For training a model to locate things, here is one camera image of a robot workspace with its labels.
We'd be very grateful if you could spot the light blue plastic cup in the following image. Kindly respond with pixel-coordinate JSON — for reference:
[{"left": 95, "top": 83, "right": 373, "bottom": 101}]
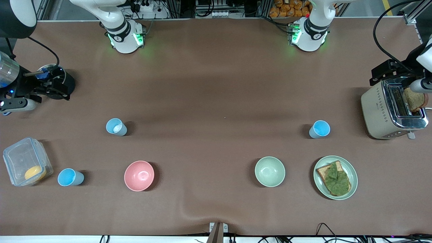
[
  {"left": 309, "top": 120, "right": 331, "bottom": 139},
  {"left": 106, "top": 118, "right": 128, "bottom": 137},
  {"left": 57, "top": 168, "right": 85, "bottom": 187}
]

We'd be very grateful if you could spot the dark rounded bread slice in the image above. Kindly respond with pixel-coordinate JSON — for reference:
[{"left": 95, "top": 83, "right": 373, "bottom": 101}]
[{"left": 402, "top": 87, "right": 429, "bottom": 113}]

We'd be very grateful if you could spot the beige and chrome toaster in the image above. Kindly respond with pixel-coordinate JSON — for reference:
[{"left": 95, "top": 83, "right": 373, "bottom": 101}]
[{"left": 360, "top": 77, "right": 430, "bottom": 140}]

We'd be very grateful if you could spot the clear plastic food container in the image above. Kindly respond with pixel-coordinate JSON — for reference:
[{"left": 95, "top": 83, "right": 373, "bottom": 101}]
[{"left": 3, "top": 137, "right": 54, "bottom": 187}]

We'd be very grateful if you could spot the round yellow food piece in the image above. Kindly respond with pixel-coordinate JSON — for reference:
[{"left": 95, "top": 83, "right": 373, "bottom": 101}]
[{"left": 24, "top": 166, "right": 47, "bottom": 181}]

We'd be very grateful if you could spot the pale green plate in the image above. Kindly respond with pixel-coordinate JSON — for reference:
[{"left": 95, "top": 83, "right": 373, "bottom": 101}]
[{"left": 313, "top": 155, "right": 358, "bottom": 200}]

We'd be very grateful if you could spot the green lettuce leaf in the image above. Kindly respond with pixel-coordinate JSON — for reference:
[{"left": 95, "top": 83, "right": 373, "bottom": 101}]
[{"left": 325, "top": 161, "right": 351, "bottom": 196}]

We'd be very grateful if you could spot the square toast bread slice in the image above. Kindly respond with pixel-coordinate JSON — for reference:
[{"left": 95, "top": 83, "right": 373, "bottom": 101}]
[{"left": 316, "top": 161, "right": 351, "bottom": 196}]

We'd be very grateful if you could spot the bag of orange buns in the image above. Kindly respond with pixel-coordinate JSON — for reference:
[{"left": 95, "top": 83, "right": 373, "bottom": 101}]
[{"left": 269, "top": 0, "right": 313, "bottom": 18}]

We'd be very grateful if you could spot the white power strip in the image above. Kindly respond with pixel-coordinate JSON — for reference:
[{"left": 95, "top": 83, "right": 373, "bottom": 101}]
[{"left": 130, "top": 0, "right": 169, "bottom": 19}]

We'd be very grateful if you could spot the pink bowl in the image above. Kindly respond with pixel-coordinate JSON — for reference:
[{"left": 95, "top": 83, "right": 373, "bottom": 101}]
[{"left": 124, "top": 160, "right": 155, "bottom": 192}]

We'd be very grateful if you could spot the pale green bowl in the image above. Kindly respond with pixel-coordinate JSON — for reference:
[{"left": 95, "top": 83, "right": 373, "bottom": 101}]
[{"left": 254, "top": 156, "right": 286, "bottom": 187}]

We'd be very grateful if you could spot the black pot with blue handle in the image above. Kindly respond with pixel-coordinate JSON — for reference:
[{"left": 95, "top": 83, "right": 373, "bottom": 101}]
[{"left": 35, "top": 63, "right": 76, "bottom": 101}]

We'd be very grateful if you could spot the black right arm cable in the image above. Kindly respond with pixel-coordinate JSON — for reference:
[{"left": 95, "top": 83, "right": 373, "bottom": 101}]
[{"left": 27, "top": 36, "right": 60, "bottom": 76}]

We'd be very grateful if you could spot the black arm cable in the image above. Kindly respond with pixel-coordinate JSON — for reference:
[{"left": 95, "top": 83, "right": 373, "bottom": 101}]
[
  {"left": 373, "top": 0, "right": 422, "bottom": 73},
  {"left": 27, "top": 36, "right": 60, "bottom": 76}
]

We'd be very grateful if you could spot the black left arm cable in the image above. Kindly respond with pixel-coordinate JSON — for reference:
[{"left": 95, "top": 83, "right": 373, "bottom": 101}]
[{"left": 373, "top": 0, "right": 422, "bottom": 73}]

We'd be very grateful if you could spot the aluminium frame profile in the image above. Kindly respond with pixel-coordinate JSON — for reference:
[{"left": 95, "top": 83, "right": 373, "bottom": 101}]
[{"left": 403, "top": 0, "right": 432, "bottom": 25}]

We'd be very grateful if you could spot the thin black cable loop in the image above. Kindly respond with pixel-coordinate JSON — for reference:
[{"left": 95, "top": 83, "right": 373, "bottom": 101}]
[{"left": 316, "top": 223, "right": 338, "bottom": 243}]

